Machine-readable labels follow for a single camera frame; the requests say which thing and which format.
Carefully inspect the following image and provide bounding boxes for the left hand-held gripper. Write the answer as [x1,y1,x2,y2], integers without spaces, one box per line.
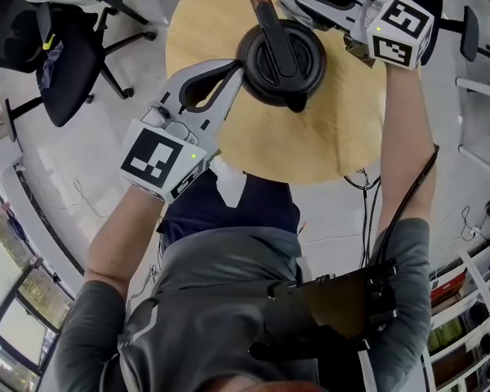
[119,58,246,204]

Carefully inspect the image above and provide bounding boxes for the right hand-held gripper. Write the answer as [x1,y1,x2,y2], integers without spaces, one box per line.
[294,0,435,71]

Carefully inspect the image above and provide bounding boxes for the dark grey kettle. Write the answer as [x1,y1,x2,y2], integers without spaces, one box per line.
[235,0,328,114]

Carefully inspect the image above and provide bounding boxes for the person's left forearm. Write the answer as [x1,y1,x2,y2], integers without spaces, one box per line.
[83,185,167,298]

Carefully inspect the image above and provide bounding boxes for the person's right forearm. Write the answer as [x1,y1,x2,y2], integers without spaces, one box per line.
[374,60,439,238]

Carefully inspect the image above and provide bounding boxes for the crumpled blue cloth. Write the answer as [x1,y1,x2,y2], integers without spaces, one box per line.
[38,42,65,90]

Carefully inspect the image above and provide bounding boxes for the round wooden table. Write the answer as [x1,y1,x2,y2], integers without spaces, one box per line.
[164,0,388,185]

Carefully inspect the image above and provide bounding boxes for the person's dark shorts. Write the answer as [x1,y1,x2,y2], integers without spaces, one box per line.
[160,168,302,245]

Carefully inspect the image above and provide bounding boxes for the black office chair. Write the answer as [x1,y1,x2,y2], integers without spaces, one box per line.
[385,0,490,69]
[0,0,158,129]

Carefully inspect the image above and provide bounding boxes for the person's grey shirt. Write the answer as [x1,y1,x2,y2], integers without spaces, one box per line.
[54,217,433,392]

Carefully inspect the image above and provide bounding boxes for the black chest pack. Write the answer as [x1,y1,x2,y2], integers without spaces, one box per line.
[247,258,400,363]

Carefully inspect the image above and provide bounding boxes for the red box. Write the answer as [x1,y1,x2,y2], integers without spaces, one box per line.
[430,274,469,305]

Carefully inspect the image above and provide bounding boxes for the white shelf unit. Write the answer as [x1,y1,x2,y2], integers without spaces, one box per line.
[421,234,490,392]

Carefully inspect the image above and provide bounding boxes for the thin black cable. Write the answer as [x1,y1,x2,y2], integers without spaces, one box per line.
[342,167,384,270]

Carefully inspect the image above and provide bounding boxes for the thick black cable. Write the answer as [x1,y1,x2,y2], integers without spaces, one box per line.
[374,143,441,269]

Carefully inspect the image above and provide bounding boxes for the window with black frame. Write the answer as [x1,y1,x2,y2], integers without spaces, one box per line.
[0,185,75,392]

